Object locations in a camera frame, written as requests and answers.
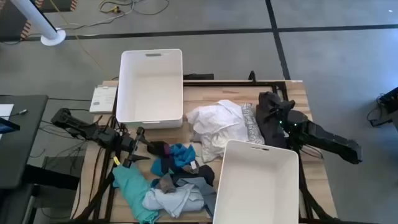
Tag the white shirt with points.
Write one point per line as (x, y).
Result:
(217, 124)

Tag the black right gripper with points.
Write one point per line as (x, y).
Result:
(281, 116)

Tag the slate blue sweatshirt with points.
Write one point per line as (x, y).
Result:
(205, 189)

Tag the tablet screen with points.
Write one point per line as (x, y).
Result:
(7, 127)

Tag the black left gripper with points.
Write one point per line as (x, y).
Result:
(127, 144)

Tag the dark grey garment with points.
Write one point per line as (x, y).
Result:
(264, 124)

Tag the white paper sheet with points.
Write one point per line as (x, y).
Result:
(6, 110)

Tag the pale blue-grey garment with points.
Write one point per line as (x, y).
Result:
(174, 200)

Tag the teal shirt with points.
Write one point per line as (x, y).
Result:
(133, 189)

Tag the small grey-brown cloth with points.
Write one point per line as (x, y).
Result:
(166, 185)

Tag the bright blue cloth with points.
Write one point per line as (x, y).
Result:
(180, 154)

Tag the black metal table frame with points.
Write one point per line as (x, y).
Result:
(233, 83)

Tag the black mat with hazard stripes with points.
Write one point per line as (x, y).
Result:
(59, 5)
(12, 29)

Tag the white perforated plastic bin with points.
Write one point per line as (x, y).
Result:
(149, 90)
(255, 193)

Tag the grey patterned white cloth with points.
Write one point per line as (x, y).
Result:
(250, 119)

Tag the black side desk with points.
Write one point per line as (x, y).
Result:
(21, 146)

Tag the dark navy knit garment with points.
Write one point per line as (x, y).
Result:
(205, 174)

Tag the grey cloth with white label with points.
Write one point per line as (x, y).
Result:
(188, 169)

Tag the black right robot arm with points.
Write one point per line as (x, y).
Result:
(329, 137)

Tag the dark navy purple cloth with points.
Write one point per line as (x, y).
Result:
(168, 165)

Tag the yellow tag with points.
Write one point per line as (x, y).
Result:
(116, 160)

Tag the white paper booklet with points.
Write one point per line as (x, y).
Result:
(102, 99)

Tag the white pole stand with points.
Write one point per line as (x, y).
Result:
(53, 37)

